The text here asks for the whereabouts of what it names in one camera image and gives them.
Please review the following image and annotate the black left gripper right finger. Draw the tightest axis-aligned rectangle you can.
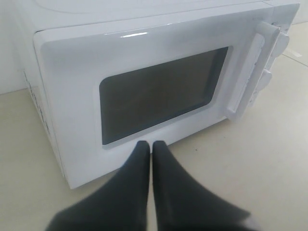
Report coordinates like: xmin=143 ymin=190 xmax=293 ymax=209
xmin=152 ymin=141 xmax=261 ymax=231

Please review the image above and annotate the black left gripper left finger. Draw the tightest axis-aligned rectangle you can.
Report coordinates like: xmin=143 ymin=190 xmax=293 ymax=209
xmin=46 ymin=141 xmax=150 ymax=231

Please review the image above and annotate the white microwave door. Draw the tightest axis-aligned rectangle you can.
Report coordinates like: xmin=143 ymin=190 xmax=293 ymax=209
xmin=33 ymin=9 xmax=280 ymax=191

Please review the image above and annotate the white Midea microwave oven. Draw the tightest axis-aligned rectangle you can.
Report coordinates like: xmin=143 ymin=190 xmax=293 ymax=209
xmin=23 ymin=0 xmax=301 ymax=191

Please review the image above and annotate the white lower timer knob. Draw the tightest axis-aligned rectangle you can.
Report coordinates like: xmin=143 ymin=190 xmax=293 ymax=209
xmin=256 ymin=69 xmax=272 ymax=92

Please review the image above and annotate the white upper power knob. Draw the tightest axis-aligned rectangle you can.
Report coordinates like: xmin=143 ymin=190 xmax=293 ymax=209
xmin=272 ymin=32 xmax=290 ymax=57

